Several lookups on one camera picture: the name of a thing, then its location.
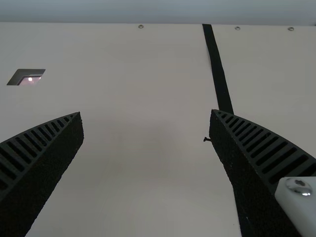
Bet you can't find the black strip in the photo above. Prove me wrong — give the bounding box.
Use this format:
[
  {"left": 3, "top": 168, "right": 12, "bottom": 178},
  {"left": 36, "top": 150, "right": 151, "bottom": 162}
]
[{"left": 202, "top": 23, "right": 235, "bottom": 116}]

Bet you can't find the small square scanner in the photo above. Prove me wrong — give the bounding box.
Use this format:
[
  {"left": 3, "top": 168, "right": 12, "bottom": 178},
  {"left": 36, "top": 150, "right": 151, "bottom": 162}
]
[{"left": 6, "top": 69, "right": 46, "bottom": 86}]

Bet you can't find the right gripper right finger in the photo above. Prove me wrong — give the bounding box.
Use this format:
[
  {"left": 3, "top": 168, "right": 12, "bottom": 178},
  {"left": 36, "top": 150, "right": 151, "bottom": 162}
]
[{"left": 209, "top": 109, "right": 316, "bottom": 237}]

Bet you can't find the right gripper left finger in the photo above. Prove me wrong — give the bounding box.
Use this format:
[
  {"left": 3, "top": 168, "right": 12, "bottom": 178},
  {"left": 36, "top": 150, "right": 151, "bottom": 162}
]
[{"left": 0, "top": 111, "right": 84, "bottom": 237}]

